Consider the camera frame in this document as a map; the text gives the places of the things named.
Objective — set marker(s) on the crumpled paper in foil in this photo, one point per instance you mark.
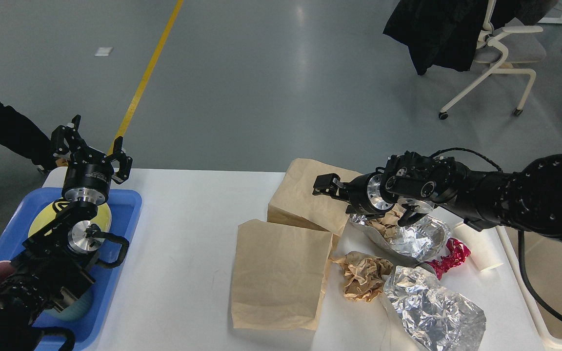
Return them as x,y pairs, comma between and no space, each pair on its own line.
387,226

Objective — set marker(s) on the red foil wrapper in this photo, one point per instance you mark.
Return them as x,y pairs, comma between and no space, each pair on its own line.
458,253

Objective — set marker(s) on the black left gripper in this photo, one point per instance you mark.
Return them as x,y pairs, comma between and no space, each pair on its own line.
84,181

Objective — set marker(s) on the brown paper bag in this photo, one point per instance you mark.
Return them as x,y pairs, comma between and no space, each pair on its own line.
294,203
279,276

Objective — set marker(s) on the green grey mug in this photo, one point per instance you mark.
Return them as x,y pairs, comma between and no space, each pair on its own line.
75,311

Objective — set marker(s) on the crumpled brown paper ball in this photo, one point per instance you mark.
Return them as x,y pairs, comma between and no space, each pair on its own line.
364,275

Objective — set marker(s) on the aluminium foil sheet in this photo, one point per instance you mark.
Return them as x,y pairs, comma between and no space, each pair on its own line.
435,317
420,242

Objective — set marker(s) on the white plastic bin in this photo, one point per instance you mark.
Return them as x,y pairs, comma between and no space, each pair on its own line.
513,312

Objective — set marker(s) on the upper aluminium foil sheet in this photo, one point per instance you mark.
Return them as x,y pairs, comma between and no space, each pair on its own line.
420,242

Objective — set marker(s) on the yellow plate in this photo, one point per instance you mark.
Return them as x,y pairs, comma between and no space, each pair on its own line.
103,218

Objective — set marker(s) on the blue plastic tray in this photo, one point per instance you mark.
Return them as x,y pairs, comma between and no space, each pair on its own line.
125,208

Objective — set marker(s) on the white office chair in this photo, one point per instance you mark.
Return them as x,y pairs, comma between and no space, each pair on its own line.
502,51

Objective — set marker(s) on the lower aluminium foil sheet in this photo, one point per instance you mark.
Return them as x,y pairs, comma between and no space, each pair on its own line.
435,317

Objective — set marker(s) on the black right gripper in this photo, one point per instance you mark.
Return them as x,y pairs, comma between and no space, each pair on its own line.
363,193

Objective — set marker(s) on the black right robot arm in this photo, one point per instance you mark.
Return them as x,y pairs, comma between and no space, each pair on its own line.
528,201

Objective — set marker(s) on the upright white paper cup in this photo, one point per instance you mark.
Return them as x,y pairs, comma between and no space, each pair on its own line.
483,246

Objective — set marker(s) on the black jacket on chair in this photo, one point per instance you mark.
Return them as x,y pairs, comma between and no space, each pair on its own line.
438,32

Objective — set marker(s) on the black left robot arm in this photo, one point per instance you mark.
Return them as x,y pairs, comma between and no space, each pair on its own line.
53,270

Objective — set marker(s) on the person in black clothes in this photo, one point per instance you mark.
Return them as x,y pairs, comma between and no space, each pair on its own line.
20,135

